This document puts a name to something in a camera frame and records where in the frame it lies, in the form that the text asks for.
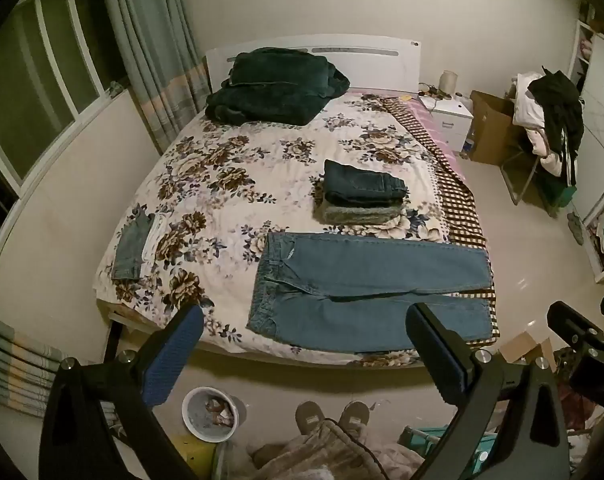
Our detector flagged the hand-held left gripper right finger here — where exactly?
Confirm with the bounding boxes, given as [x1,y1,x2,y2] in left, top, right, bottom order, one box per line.
[406,302,570,480]

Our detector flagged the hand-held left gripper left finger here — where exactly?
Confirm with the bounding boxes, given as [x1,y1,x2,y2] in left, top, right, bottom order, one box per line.
[38,304,205,480]

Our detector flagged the light blue jeans pants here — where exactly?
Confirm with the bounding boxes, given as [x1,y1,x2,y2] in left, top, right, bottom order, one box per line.
[246,231,493,353]

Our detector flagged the grey-green folded pants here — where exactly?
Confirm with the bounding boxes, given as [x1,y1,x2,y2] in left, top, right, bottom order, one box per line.
[314,200,407,224]

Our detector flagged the flat cardboard piece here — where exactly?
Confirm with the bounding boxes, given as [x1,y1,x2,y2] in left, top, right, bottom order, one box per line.
[499,332,555,366]

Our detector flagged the round trash bin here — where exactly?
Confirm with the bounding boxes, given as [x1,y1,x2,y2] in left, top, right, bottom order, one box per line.
[182,386,240,443]

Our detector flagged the teal plastic crate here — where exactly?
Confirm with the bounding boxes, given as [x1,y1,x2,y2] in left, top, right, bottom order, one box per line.
[399,425,497,480]

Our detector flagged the yellow bag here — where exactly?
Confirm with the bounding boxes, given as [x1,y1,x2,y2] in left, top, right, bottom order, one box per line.
[169,435,217,480]

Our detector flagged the small folded blue jeans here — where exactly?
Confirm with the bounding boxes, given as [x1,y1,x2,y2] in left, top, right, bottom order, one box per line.
[111,208,155,281]

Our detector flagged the person's fuzzy beige clothing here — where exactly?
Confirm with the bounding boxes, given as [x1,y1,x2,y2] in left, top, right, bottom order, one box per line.
[247,420,425,480]

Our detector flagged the brown checkered bed sheet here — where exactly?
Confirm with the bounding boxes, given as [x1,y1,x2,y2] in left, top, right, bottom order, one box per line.
[384,97,500,346]

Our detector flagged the metal folding chair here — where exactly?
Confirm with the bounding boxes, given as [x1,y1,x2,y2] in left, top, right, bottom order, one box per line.
[499,130,577,213]

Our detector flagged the striped green cloth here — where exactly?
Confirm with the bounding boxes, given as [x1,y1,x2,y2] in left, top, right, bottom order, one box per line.
[0,310,65,418]

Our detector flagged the floral print blanket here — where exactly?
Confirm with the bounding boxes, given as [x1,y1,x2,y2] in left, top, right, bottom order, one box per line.
[94,91,487,367]

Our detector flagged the dark folded jeans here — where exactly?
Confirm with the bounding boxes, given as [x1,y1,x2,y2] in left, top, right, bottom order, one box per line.
[324,160,409,206]

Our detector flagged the white clothes pile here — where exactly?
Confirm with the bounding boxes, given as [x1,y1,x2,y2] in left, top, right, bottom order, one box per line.
[512,72,565,176]

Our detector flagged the large cardboard box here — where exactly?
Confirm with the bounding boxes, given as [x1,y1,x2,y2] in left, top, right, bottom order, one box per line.
[469,90,520,166]

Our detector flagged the pink bed sheet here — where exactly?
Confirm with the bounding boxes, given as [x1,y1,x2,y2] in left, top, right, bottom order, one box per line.
[349,87,467,181]

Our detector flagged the white nightstand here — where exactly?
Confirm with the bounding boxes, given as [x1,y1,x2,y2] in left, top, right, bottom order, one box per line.
[420,96,475,153]

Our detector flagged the dark green folded blanket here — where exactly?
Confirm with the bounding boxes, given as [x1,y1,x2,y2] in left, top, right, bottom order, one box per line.
[205,47,351,126]

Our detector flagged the green striped curtain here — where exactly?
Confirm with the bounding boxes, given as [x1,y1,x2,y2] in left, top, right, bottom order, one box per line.
[98,0,213,156]

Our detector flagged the white framed window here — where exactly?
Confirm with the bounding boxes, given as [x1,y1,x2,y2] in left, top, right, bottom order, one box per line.
[0,0,128,261]

